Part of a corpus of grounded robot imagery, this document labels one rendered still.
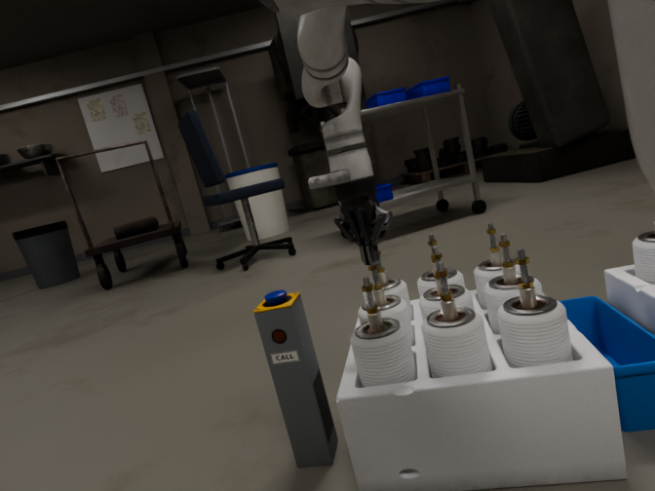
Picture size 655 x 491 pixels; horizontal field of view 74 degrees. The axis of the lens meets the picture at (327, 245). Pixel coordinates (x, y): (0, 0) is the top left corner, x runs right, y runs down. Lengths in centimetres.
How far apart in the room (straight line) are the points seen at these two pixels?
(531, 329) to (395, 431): 25
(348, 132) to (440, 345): 38
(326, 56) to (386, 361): 46
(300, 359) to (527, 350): 36
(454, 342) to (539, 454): 20
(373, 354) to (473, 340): 15
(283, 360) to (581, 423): 46
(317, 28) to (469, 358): 51
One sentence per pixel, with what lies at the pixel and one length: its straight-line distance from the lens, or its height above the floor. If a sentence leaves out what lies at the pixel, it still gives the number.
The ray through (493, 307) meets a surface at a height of 22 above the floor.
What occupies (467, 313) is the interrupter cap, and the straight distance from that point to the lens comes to 72.
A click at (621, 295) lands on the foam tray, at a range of 104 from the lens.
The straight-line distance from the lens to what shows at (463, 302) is 80.
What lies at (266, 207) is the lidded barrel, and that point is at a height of 28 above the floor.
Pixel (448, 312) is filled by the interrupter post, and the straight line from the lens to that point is 70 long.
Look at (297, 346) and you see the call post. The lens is 77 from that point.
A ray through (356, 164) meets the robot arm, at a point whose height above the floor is 52.
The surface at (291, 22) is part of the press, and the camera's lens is 561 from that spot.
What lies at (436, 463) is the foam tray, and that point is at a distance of 75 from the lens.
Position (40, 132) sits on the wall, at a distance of 772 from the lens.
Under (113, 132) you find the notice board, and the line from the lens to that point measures 723.
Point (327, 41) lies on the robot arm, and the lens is 63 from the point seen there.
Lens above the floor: 53
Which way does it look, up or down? 10 degrees down
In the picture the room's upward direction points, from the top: 14 degrees counter-clockwise
